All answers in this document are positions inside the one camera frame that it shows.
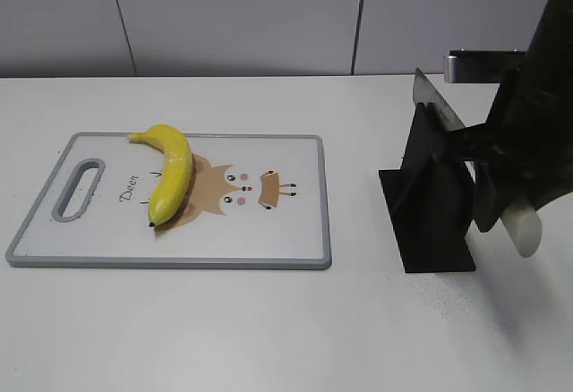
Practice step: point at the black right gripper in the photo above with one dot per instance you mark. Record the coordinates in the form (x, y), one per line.
(530, 123)

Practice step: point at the white handled kitchen knife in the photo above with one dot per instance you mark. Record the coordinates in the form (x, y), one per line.
(519, 218)

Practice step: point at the yellow plastic banana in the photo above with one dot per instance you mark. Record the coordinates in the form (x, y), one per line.
(176, 176)

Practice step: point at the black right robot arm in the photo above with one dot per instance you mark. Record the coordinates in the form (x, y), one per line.
(553, 32)

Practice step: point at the black knife stand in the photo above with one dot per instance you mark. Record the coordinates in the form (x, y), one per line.
(430, 201)

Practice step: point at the white grey cutting board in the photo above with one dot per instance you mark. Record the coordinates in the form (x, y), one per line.
(257, 201)

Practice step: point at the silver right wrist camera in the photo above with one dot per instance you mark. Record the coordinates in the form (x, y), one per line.
(480, 66)

